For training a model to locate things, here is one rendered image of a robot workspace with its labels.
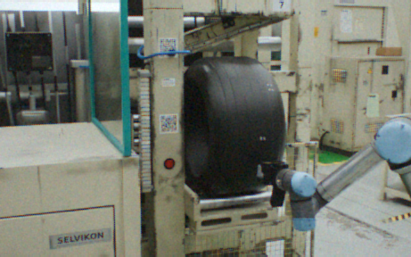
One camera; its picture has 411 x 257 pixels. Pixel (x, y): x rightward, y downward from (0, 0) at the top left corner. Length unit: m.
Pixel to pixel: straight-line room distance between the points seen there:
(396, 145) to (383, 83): 5.49
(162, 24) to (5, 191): 0.97
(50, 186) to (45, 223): 0.09
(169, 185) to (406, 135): 0.94
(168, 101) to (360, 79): 4.93
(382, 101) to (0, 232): 6.19
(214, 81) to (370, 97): 5.06
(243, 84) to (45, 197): 0.96
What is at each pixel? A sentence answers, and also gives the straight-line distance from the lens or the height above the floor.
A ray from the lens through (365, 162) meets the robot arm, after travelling 1.80.
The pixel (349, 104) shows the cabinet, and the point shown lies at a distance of 6.81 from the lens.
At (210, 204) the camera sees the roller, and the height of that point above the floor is 0.90.
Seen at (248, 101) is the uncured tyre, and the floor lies 1.32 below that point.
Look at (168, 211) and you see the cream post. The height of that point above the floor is 0.86.
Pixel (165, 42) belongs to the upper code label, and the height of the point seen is 1.53.
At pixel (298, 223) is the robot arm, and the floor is 0.95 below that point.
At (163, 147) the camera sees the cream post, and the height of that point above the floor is 1.13.
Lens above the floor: 1.57
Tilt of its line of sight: 10 degrees down
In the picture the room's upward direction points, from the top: straight up
